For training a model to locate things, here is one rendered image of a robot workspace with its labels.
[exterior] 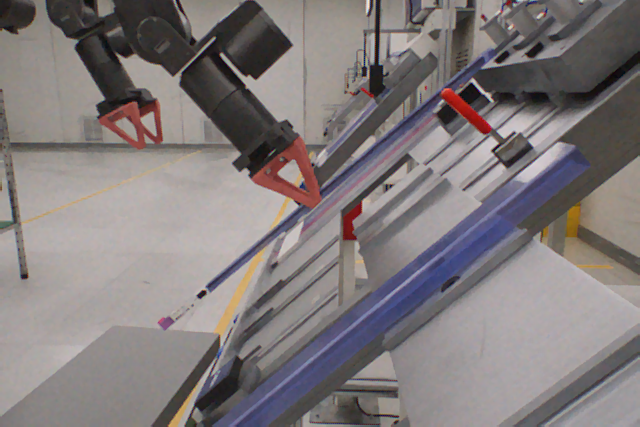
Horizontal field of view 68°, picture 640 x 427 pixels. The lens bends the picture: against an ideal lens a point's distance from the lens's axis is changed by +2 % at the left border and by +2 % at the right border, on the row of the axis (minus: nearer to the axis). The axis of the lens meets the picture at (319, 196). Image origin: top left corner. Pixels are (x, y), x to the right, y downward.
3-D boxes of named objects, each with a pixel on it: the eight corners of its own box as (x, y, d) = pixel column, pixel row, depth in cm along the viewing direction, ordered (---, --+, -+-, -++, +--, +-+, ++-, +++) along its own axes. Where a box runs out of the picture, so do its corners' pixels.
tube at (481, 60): (164, 331, 60) (158, 324, 59) (168, 326, 61) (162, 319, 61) (497, 54, 50) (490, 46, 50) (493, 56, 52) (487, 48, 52)
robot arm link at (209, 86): (182, 80, 56) (165, 78, 51) (224, 40, 55) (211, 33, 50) (222, 125, 57) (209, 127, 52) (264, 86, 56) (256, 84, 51)
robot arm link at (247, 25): (144, 27, 54) (129, 34, 47) (216, -46, 53) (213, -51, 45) (221, 104, 59) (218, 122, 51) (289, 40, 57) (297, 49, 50)
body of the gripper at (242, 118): (297, 129, 59) (257, 84, 58) (287, 137, 49) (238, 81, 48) (259, 163, 60) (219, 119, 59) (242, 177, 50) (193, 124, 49)
